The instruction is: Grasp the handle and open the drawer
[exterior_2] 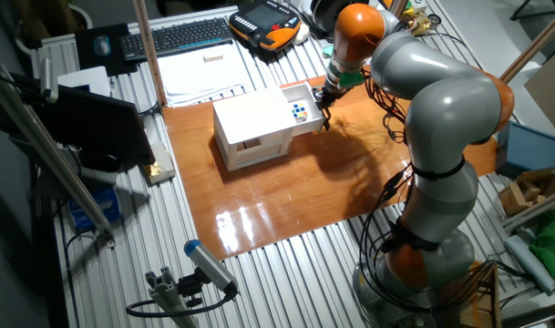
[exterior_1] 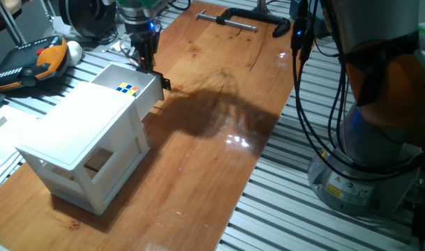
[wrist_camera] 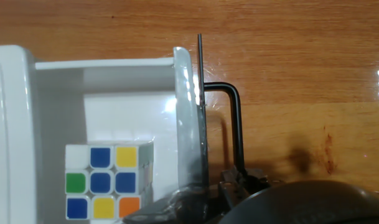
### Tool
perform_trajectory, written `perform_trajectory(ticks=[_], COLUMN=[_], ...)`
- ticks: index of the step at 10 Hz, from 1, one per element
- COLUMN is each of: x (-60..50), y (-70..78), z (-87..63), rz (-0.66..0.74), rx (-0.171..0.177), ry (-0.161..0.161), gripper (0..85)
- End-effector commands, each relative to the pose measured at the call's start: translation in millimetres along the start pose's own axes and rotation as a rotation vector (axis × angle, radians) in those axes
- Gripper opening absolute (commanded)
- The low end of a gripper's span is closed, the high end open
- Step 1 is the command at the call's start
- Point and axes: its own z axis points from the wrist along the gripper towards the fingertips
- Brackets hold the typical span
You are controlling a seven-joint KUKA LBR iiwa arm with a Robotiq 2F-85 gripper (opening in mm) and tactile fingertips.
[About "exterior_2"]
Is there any orange black teach pendant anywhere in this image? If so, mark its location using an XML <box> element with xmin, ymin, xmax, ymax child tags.
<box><xmin>228</xmin><ymin>0</ymin><xmax>303</xmax><ymax>52</ymax></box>

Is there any open cardboard box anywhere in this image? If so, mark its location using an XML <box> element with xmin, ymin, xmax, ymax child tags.
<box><xmin>498</xmin><ymin>166</ymin><xmax>555</xmax><ymax>218</ymax></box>

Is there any short aluminium profile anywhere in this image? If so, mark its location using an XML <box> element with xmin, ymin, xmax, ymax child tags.
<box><xmin>144</xmin><ymin>266</ymin><xmax>200</xmax><ymax>328</ymax></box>

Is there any black monitor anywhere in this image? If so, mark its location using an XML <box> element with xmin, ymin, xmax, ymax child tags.
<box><xmin>10</xmin><ymin>72</ymin><xmax>156</xmax><ymax>173</ymax></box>

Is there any Rubik's cube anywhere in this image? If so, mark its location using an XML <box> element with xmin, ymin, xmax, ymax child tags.
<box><xmin>291</xmin><ymin>102</ymin><xmax>309</xmax><ymax>124</ymax></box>

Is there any grey computer mouse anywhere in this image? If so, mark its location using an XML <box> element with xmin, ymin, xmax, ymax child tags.
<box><xmin>93</xmin><ymin>35</ymin><xmax>112</xmax><ymax>57</ymax></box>

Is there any silver depth camera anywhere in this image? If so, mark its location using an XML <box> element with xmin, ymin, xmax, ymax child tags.
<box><xmin>39</xmin><ymin>56</ymin><xmax>60</xmax><ymax>105</ymax></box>

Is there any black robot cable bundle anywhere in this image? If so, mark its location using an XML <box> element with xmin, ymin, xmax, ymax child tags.
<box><xmin>356</xmin><ymin>67</ymin><xmax>442</xmax><ymax>315</ymax></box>

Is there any blue box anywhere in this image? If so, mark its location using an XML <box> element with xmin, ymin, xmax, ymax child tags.
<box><xmin>494</xmin><ymin>120</ymin><xmax>555</xmax><ymax>179</ymax></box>

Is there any blue tissue pack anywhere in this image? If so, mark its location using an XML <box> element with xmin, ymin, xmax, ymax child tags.
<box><xmin>67</xmin><ymin>187</ymin><xmax>122</xmax><ymax>231</ymax></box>

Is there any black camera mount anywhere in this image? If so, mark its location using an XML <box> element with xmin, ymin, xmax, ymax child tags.
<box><xmin>176</xmin><ymin>268</ymin><xmax>211</xmax><ymax>309</ymax></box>

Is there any brown cardboard sheet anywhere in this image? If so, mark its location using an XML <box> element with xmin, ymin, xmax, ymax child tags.
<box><xmin>524</xmin><ymin>54</ymin><xmax>555</xmax><ymax>147</ymax></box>

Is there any aluminium frame beam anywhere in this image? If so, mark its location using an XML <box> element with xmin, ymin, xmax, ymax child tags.
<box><xmin>0</xmin><ymin>63</ymin><xmax>118</xmax><ymax>248</ymax></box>

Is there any white paper roll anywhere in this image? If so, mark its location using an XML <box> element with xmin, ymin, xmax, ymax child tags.
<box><xmin>504</xmin><ymin>234</ymin><xmax>555</xmax><ymax>295</ymax></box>

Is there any black computer keyboard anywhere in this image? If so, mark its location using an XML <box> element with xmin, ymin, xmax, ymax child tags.
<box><xmin>118</xmin><ymin>16</ymin><xmax>235</xmax><ymax>63</ymax></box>

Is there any silver camera with blue end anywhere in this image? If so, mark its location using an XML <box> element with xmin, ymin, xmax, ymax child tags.
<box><xmin>183</xmin><ymin>239</ymin><xmax>240</xmax><ymax>295</ymax></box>

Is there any small box with gold foil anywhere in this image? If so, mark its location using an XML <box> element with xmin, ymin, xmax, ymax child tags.
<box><xmin>142</xmin><ymin>139</ymin><xmax>177</xmax><ymax>185</ymax></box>

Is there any black camera cable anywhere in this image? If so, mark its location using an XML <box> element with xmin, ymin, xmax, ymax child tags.
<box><xmin>125</xmin><ymin>284</ymin><xmax>240</xmax><ymax>319</ymax></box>

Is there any aluminium bar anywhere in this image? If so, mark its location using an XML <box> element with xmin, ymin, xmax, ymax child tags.
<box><xmin>502</xmin><ymin>186</ymin><xmax>555</xmax><ymax>231</ymax></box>

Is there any white drawer cabinet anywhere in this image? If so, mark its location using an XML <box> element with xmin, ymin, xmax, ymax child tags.
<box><xmin>212</xmin><ymin>87</ymin><xmax>301</xmax><ymax>173</ymax></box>

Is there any black mouse pad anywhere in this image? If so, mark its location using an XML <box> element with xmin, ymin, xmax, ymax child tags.
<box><xmin>74</xmin><ymin>23</ymin><xmax>139</xmax><ymax>77</ymax></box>

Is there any white flat box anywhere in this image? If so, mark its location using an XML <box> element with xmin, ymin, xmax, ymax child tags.
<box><xmin>57</xmin><ymin>66</ymin><xmax>112</xmax><ymax>97</ymax></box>

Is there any white round object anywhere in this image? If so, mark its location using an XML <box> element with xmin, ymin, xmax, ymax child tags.
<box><xmin>291</xmin><ymin>22</ymin><xmax>311</xmax><ymax>46</ymax></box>

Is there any glossy wooden board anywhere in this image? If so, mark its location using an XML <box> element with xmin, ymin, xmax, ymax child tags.
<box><xmin>161</xmin><ymin>48</ymin><xmax>499</xmax><ymax>261</ymax></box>

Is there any white paper stack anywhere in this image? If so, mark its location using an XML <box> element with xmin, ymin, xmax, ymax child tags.
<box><xmin>156</xmin><ymin>43</ymin><xmax>253</xmax><ymax>107</ymax></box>

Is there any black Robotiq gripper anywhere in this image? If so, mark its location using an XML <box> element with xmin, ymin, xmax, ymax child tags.
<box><xmin>317</xmin><ymin>85</ymin><xmax>352</xmax><ymax>114</ymax></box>

